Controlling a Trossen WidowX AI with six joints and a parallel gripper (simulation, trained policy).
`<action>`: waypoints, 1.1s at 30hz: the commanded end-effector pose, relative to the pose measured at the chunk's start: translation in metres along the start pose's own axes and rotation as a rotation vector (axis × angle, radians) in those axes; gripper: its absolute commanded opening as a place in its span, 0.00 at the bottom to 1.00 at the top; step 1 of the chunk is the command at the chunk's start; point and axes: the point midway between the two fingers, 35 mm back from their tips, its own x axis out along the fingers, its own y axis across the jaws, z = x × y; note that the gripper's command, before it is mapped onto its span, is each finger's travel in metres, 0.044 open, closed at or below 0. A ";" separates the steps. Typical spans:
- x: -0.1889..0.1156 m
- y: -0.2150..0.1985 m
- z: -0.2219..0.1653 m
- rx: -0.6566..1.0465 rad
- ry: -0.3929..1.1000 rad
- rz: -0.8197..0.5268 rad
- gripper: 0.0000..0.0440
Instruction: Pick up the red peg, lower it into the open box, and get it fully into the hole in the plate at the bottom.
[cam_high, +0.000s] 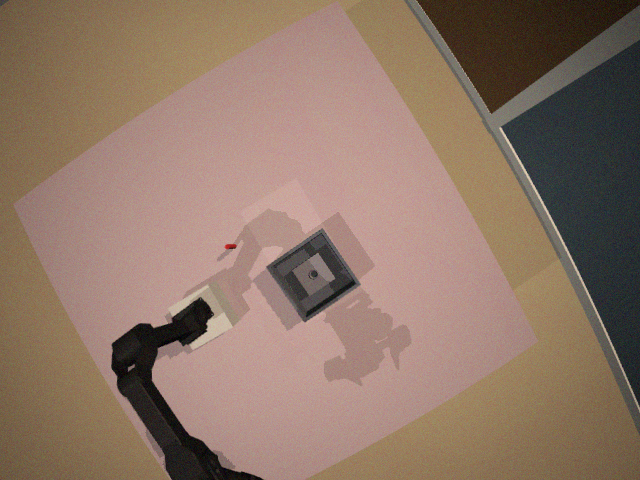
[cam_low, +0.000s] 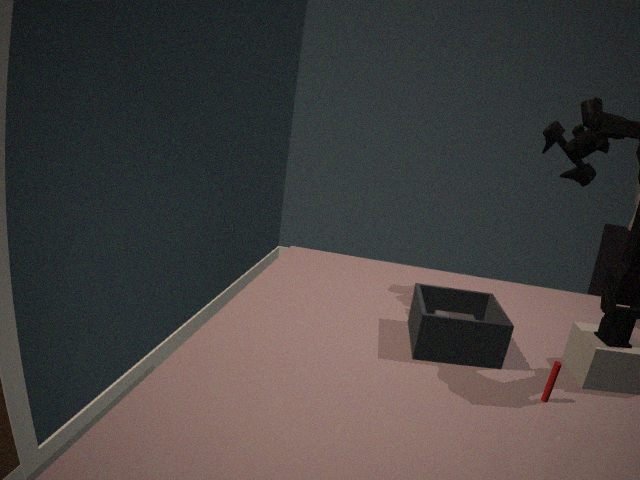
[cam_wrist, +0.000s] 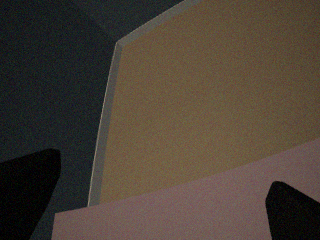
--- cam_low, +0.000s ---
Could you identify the red peg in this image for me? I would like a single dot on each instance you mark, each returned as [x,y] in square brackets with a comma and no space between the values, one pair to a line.
[551,381]

